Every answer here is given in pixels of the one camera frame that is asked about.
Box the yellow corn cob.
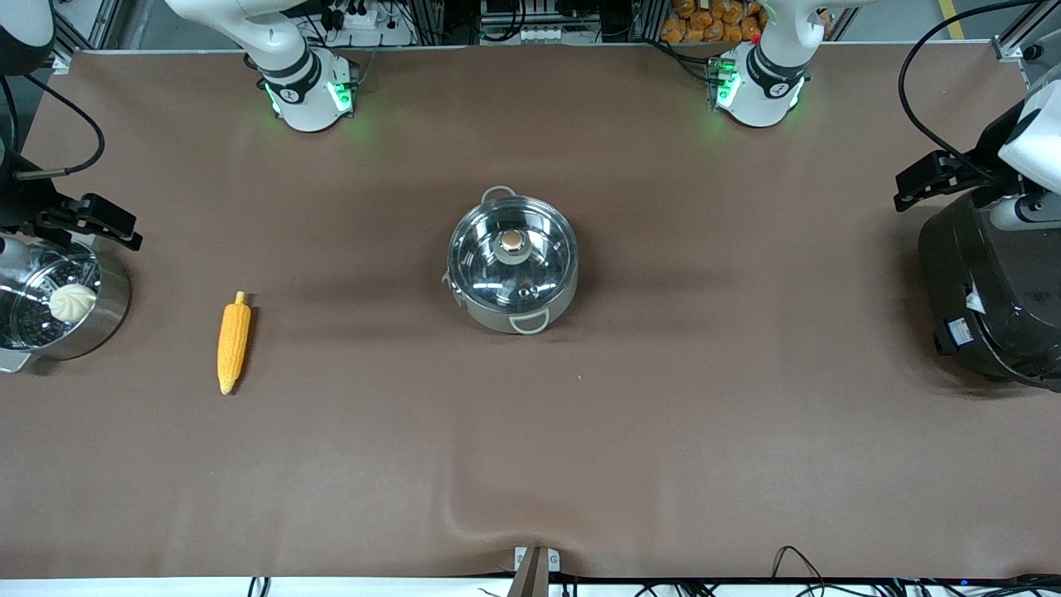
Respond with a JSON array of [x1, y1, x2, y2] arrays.
[[217, 291, 253, 396]]

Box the glass pot lid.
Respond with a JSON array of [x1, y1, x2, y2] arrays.
[[448, 197, 579, 319]]

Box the steel steamer pot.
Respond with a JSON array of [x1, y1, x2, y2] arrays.
[[0, 235, 132, 374]]

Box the white steamed bun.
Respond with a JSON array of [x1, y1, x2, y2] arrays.
[[49, 284, 98, 323]]

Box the black rice cooker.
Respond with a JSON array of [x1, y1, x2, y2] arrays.
[[918, 189, 1061, 392]]

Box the bag of orange snacks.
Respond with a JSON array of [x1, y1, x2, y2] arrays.
[[661, 0, 833, 45]]

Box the white power strip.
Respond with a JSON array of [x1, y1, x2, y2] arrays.
[[326, 2, 384, 31], [481, 25, 574, 45]]

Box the brown table mat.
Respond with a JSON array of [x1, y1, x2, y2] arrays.
[[0, 41, 1061, 581]]

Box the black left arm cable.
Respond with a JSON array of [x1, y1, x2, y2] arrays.
[[899, 0, 1047, 179]]

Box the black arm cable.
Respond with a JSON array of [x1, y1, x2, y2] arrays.
[[0, 73, 106, 180], [899, 0, 1047, 179]]

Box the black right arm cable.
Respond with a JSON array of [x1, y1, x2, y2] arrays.
[[0, 73, 106, 180]]

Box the black looped floor cable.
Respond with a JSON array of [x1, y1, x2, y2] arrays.
[[771, 545, 840, 596]]

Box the steel pot with grey handles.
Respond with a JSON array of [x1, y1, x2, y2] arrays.
[[442, 186, 579, 336]]

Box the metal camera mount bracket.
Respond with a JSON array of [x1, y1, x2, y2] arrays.
[[507, 546, 561, 597]]

